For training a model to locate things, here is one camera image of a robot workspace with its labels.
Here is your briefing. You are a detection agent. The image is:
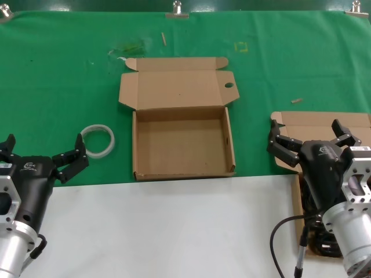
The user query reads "metal binder clip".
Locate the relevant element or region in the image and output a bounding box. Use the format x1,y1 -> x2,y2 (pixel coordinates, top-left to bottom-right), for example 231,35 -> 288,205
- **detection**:
345,1 -> 371,17
0,6 -> 14,24
165,1 -> 190,20

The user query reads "grey strain relief cable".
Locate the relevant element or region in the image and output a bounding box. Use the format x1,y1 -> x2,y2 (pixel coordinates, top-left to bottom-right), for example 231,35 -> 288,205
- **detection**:
294,222 -> 310,278

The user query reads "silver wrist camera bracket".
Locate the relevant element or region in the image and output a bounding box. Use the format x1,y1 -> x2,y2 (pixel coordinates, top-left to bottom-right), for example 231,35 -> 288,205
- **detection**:
0,162 -> 23,232
341,145 -> 371,204

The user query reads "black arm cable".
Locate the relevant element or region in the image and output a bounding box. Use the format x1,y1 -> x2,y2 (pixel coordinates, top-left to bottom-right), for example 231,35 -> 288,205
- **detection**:
270,213 -> 323,278
21,233 -> 48,270

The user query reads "clear tape roll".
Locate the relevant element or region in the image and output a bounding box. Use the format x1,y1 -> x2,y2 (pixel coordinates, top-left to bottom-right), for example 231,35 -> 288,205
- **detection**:
80,123 -> 116,160

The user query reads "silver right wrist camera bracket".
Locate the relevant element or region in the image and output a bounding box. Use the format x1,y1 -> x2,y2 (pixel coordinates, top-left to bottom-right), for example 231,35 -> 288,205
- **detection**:
341,145 -> 371,204

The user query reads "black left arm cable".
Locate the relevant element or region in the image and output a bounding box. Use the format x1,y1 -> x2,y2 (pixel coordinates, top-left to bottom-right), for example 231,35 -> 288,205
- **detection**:
21,233 -> 48,270

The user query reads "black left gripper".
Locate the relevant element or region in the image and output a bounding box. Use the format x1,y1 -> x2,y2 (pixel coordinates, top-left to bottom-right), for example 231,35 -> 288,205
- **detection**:
0,133 -> 89,233

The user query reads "green table cloth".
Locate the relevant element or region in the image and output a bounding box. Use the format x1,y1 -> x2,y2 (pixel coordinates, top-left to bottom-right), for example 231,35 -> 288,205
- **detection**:
0,10 -> 371,189

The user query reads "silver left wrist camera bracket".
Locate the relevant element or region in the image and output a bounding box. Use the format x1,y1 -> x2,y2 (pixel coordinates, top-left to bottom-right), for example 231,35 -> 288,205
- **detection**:
0,162 -> 23,232

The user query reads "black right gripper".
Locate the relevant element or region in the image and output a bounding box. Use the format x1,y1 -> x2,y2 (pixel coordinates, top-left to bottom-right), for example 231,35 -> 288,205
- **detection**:
266,118 -> 362,213

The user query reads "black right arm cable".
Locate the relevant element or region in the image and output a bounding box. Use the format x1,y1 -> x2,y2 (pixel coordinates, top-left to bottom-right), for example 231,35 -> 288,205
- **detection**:
270,213 -> 323,278

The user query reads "open cardboard box of cables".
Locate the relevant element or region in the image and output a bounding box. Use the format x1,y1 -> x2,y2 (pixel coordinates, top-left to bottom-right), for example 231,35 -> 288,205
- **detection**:
270,111 -> 371,261

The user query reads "open cardboard box with hole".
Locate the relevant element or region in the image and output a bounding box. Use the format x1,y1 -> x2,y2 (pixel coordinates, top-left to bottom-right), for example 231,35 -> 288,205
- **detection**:
118,57 -> 239,182

